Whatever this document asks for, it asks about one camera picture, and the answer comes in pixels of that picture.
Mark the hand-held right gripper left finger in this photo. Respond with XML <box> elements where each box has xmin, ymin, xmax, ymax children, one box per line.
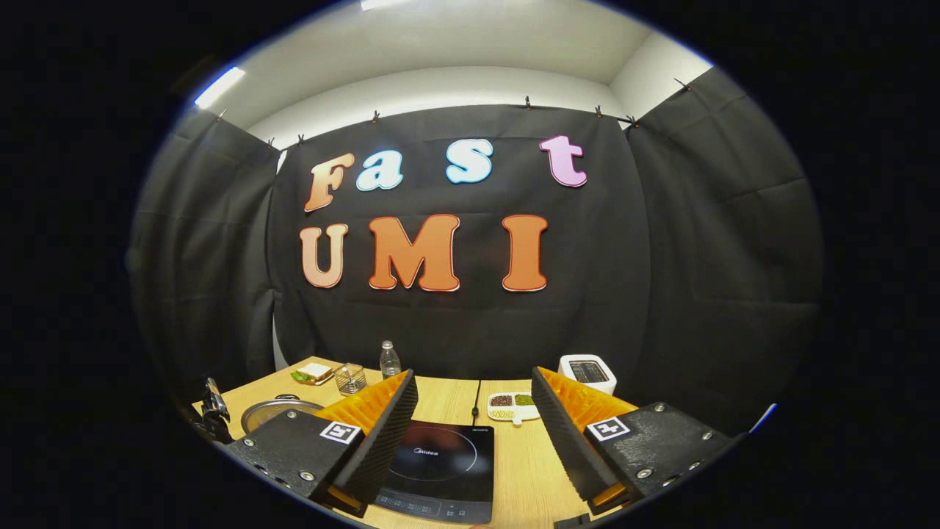
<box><xmin>224</xmin><ymin>370</ymin><xmax>419</xmax><ymax>519</ymax></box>

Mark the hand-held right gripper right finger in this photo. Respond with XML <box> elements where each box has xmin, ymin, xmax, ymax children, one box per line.
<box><xmin>530</xmin><ymin>367</ymin><xmax>742</xmax><ymax>516</ymax></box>

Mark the stainless steel pot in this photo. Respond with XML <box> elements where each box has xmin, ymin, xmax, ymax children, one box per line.
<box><xmin>241</xmin><ymin>395</ymin><xmax>325</xmax><ymax>434</ymax></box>

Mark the black induction cooktop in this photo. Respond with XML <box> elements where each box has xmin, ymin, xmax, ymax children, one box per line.
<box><xmin>375</xmin><ymin>420</ymin><xmax>495</xmax><ymax>525</ymax></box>

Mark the white divided bean dish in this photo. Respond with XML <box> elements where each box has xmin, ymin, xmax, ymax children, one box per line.
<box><xmin>488</xmin><ymin>392</ymin><xmax>543</xmax><ymax>427</ymax></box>

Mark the white toaster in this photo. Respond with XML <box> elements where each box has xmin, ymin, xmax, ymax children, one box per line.
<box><xmin>558</xmin><ymin>354</ymin><xmax>618</xmax><ymax>396</ymax></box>

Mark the black backdrop cloth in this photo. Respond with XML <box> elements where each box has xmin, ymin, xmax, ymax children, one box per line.
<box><xmin>125</xmin><ymin>66</ymin><xmax>824</xmax><ymax>436</ymax></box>

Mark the small ceiling light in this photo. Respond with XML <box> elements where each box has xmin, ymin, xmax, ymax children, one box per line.
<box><xmin>194</xmin><ymin>66</ymin><xmax>247</xmax><ymax>109</ymax></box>

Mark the wire utensil holder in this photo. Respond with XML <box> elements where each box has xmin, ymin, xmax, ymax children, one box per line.
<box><xmin>334</xmin><ymin>363</ymin><xmax>367</xmax><ymax>396</ymax></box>

